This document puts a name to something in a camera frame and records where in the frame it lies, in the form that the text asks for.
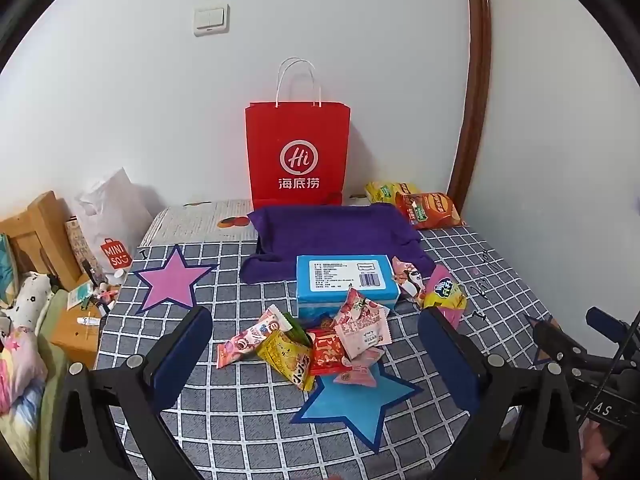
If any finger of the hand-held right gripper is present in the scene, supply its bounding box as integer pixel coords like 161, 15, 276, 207
532, 319, 591, 366
586, 306, 640, 345

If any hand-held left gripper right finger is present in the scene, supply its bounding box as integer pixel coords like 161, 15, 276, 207
417, 306, 586, 480

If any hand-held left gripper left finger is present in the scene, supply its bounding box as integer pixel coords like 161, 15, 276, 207
47, 305, 216, 480

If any yellow and pink crisps packet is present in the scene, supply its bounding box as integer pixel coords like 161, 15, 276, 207
420, 264, 468, 328

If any long pink wafer packet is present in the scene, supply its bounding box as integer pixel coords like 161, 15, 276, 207
216, 305, 293, 368

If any panda print snack packet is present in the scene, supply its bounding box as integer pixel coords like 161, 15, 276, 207
391, 256, 432, 306

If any pink pillow snack packet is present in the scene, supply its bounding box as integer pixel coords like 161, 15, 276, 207
332, 346, 386, 387

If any white strawberry snack packet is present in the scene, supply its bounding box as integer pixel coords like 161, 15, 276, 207
331, 287, 392, 361

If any yellow snack packet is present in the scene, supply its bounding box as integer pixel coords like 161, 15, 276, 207
256, 329, 317, 392

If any red snack packet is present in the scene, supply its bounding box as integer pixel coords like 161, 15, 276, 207
306, 329, 351, 377

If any purple cloth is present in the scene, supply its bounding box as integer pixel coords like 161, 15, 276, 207
239, 203, 436, 286

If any person's right hand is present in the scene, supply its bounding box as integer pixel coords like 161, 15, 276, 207
581, 419, 615, 480

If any pink paper star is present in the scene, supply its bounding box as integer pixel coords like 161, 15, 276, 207
134, 244, 219, 316

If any grey checked bed sheet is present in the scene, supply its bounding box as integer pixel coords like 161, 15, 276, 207
95, 222, 596, 480

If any blue paper star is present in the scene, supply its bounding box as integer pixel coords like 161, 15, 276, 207
291, 355, 425, 453

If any wooden nightstand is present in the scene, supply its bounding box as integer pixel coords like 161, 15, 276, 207
50, 280, 121, 368

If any newspaper print pillow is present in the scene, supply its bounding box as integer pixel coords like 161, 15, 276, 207
140, 199, 258, 248

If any blue tissue pack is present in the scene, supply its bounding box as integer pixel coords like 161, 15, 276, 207
295, 254, 401, 318

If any patterned cardboard box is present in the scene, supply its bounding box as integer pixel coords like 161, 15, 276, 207
65, 216, 108, 286

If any white plastic bag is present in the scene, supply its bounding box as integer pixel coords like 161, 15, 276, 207
74, 167, 155, 273

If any orange chip bag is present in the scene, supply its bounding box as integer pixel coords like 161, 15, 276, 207
395, 191, 463, 231

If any white floral cushion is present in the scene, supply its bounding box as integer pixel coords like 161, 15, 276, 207
5, 271, 53, 331

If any colourful quilt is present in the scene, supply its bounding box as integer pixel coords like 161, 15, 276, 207
0, 325, 48, 480

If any yellow chip bag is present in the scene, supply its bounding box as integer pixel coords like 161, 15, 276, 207
364, 181, 421, 206

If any wooden chair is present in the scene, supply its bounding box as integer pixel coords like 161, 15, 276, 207
0, 190, 83, 286

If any teal patterned pillow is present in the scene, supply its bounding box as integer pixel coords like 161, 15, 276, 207
0, 232, 18, 308

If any red paper bag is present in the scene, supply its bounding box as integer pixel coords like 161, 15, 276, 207
245, 58, 352, 209

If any brown wooden door frame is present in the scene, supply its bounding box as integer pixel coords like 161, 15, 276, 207
447, 0, 494, 223

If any white light switch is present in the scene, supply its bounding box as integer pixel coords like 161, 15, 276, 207
193, 4, 231, 37

